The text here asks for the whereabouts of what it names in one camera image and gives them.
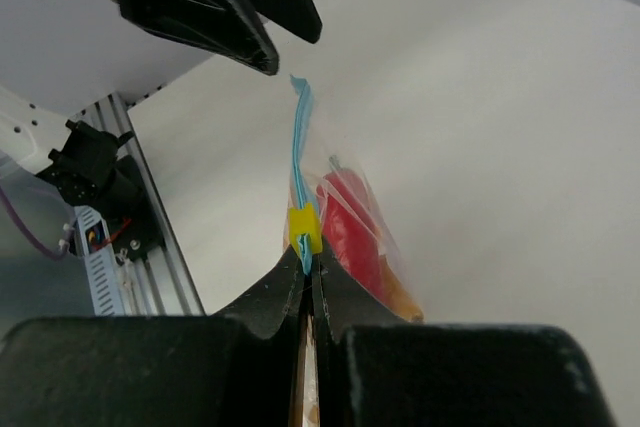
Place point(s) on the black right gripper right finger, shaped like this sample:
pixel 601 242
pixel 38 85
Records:
pixel 506 375

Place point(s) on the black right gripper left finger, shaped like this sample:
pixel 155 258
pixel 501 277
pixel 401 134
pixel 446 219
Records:
pixel 238 367

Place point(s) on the yellow zipper slider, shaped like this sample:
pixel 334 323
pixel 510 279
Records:
pixel 304 230

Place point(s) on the clear zip top bag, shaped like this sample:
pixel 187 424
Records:
pixel 357 352

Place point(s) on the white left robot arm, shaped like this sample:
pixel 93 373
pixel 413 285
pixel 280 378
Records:
pixel 86 165

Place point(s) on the tan fake ginger root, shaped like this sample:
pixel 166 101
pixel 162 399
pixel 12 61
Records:
pixel 398 299

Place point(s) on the red fake chili pepper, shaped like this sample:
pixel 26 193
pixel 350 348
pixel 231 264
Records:
pixel 349 227

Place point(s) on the aluminium mounting rail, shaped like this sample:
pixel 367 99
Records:
pixel 154 280

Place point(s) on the perforated cable duct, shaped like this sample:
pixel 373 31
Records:
pixel 99 262

